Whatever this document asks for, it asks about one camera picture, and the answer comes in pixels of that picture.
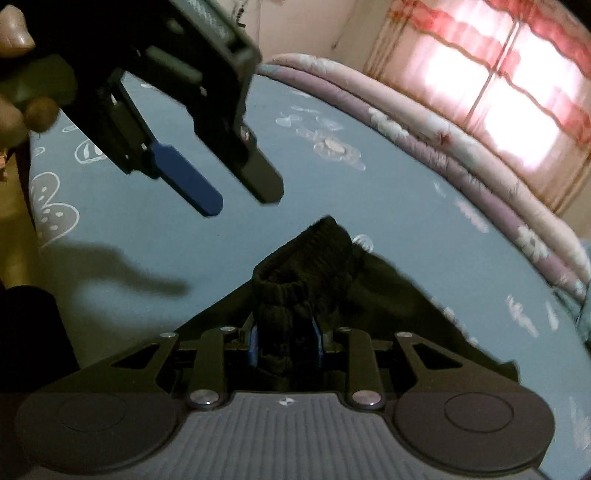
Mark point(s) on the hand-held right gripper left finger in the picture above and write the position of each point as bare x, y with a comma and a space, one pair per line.
253, 346

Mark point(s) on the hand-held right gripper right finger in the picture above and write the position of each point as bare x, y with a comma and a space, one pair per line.
316, 346

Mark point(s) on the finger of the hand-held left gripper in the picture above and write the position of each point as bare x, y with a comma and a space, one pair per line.
258, 175
189, 182

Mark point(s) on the black pants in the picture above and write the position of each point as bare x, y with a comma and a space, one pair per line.
369, 295

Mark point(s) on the person's left hand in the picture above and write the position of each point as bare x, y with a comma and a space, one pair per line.
14, 124

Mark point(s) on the bed with blue floral sheet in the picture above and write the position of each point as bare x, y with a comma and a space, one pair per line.
346, 198

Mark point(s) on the folded floral quilt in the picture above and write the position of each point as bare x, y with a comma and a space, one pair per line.
438, 138

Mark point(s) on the pink checked curtain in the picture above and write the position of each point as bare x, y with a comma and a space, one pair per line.
485, 69

